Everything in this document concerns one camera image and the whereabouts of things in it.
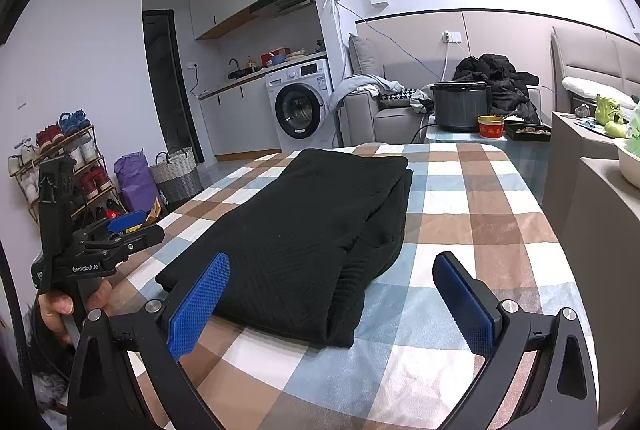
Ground grey sofa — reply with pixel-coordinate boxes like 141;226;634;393
342;60;544;147

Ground white plastic tub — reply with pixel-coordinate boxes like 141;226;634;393
616;139;640;189

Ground shoe rack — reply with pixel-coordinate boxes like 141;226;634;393
9;124;122;227

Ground blue sneakers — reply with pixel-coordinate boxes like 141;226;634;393
58;110;92;137

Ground grey sofa cushion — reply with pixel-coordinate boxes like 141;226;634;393
348;34;387;79

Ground black food tray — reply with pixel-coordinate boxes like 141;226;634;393
503;119;553;143

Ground red sneakers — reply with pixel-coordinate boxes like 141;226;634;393
35;124;64;149

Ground white washing machine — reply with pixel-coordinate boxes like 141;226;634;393
264;58;335;154

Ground white pillow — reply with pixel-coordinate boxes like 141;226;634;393
561;76;637;104

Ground checkered blanket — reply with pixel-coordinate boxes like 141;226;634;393
106;141;597;430

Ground kitchen counter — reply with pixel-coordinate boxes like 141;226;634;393
197;52;329;164

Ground black knit sweater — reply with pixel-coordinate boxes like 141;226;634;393
155;148;414;350

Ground houndstooth pillow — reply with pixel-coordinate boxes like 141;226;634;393
379;86;427;104

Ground grey bedside cabinet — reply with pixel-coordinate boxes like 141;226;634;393
541;110;640;413

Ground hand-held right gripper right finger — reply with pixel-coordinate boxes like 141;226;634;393
432;251;599;430

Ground person's left hand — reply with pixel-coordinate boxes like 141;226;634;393
37;278;114;347

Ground green toy figure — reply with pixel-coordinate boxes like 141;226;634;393
593;93;629;141

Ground purple bag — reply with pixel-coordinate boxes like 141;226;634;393
113;149;161;214

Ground red pot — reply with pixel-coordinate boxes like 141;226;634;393
259;49;292;67

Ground person's left forearm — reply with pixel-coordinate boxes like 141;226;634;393
24;305;77;413

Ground woven laundry basket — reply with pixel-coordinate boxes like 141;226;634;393
149;147;204;207

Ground black jacket pile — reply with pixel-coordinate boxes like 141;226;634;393
452;53;542;127

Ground red bowl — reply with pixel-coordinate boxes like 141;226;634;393
477;115;506;139

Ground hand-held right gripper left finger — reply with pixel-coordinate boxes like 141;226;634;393
66;252;231;430

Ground light grey cloth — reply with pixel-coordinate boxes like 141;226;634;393
329;74;404;114

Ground black cable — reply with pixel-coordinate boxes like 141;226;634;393
0;244;32;388

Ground dark door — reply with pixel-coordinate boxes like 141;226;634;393
142;9;204;167

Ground padded headboard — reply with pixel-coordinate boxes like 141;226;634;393
549;25;640;111

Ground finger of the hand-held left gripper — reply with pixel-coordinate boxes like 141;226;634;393
106;209;149;234
116;225;167;257

